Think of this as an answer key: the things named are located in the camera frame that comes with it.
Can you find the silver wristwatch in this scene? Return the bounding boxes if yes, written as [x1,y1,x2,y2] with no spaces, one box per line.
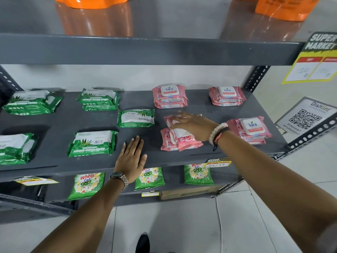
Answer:
[109,171,129,190]

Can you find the white code sign board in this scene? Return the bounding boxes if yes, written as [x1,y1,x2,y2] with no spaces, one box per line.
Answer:
[275,96,337,138]

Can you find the brown cardboard box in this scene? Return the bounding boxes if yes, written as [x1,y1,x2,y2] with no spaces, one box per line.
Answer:
[160,184,225,200]

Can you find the green detergent powder packet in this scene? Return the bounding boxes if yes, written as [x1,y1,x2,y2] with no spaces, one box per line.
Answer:
[134,167,166,191]
[67,172,105,201]
[184,163,215,186]

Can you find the black orange thread wristband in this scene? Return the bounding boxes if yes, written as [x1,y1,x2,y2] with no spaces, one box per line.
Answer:
[212,127,231,152]

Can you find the group of green wipes packets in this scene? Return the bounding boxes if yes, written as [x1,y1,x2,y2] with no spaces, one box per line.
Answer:
[0,87,155,166]

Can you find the black shoe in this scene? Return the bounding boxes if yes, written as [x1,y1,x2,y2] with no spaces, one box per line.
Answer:
[135,233,151,253]

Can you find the person's right forearm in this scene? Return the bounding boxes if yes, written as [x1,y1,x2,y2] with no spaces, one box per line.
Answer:
[218,130,337,253]

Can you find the group of pink packets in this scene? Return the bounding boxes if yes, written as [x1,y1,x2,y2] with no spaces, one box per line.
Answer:
[152,84,273,152]

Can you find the person's right hand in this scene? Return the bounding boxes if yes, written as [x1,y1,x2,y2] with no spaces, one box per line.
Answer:
[170,111,219,142]

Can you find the person's left forearm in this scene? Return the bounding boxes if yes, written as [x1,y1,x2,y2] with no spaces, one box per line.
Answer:
[31,178,127,253]

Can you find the white floor cable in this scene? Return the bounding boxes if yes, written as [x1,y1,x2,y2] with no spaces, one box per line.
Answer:
[215,197,223,253]

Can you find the grey metal shelf rack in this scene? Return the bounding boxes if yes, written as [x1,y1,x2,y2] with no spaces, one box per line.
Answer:
[0,0,337,225]

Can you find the white bead bracelet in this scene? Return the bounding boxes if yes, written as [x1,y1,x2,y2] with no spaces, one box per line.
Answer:
[209,122,229,145]

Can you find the pink lidded wipes packet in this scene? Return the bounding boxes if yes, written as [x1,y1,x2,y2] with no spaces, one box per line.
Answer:
[163,115,204,152]

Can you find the orange plastic packet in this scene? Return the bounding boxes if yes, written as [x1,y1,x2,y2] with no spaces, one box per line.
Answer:
[255,0,322,22]
[52,0,129,10]

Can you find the person's left hand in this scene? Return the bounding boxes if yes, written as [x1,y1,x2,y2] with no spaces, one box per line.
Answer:
[114,135,147,179]

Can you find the large yellow price sign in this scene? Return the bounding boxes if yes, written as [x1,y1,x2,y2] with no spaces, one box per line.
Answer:
[281,31,337,85]

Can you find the yellow shelf price tag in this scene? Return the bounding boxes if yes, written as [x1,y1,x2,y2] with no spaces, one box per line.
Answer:
[205,158,232,168]
[14,176,59,186]

